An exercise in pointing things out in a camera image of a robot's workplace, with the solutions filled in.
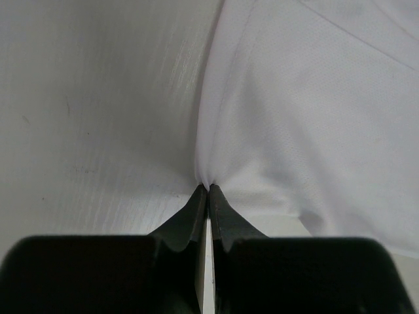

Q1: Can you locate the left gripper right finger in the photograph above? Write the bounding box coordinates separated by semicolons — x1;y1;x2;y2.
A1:
208;184;415;313

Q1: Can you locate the white t shirt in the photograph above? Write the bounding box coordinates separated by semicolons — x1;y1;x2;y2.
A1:
195;1;418;257

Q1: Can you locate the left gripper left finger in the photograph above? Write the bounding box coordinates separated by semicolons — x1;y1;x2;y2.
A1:
1;185;208;313

